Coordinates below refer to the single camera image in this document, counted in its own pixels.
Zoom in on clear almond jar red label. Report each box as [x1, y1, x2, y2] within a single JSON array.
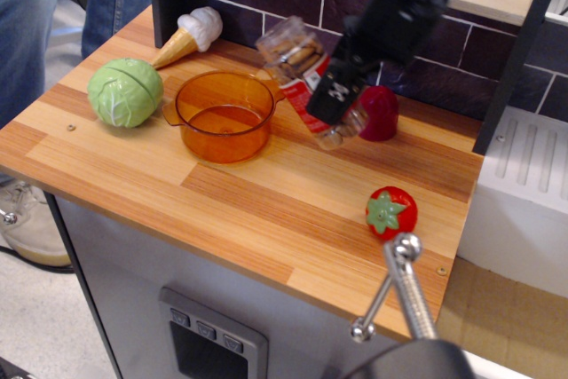
[[256, 16, 368, 150]]

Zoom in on beige sneaker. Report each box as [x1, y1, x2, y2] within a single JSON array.
[[1, 180, 71, 267]]

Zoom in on green toy cabbage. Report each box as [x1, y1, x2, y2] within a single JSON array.
[[87, 58, 164, 128]]

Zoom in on black metal shelf post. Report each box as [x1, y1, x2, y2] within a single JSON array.
[[472, 0, 551, 155]]

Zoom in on dark red jar lid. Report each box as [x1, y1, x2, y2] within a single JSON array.
[[359, 86, 398, 142]]

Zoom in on person leg blue jeans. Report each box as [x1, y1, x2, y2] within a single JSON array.
[[1, 0, 57, 125]]

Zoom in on grey oven control panel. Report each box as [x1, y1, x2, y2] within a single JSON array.
[[159, 287, 269, 378]]

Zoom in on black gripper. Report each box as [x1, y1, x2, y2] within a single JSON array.
[[306, 0, 448, 125]]

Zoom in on white ribbed sink board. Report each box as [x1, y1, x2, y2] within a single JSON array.
[[478, 107, 567, 214]]

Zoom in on orange transparent pot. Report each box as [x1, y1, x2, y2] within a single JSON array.
[[162, 71, 284, 164]]

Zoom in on red toy tomato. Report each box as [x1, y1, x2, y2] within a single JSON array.
[[366, 186, 418, 241]]

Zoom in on toy ice cream cone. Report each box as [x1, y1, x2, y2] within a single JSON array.
[[151, 6, 223, 69]]

